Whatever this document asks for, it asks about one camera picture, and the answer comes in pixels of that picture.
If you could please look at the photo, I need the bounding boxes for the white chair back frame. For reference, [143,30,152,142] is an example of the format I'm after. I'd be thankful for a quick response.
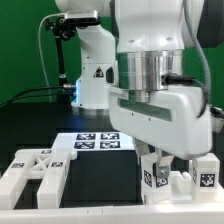
[0,149,77,210]

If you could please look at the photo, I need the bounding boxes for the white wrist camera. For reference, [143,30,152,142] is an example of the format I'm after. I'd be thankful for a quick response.
[106,67,116,85]

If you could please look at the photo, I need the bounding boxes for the white camera cable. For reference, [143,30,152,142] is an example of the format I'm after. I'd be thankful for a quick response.
[37,13,66,103]

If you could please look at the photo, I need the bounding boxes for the black camera stand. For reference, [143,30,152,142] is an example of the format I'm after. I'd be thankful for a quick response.
[44,17,77,101]

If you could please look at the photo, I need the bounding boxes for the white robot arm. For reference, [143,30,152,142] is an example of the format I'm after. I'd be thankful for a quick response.
[56,0,218,160]

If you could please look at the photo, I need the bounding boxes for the silver camera on stand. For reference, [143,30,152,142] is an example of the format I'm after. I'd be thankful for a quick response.
[64,11,99,23]

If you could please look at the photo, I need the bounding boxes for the white base tag plate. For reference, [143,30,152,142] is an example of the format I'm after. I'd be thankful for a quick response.
[53,132,134,151]

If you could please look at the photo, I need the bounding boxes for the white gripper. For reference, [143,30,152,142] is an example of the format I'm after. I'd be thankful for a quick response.
[109,86,212,179]

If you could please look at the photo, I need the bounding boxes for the black cables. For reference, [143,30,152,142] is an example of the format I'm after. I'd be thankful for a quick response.
[0,84,77,108]

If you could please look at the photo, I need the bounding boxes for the white chair seat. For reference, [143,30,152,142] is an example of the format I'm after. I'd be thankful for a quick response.
[141,172,201,205]

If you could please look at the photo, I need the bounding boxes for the white U-shaped fence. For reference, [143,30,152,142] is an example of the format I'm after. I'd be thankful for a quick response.
[0,159,224,224]

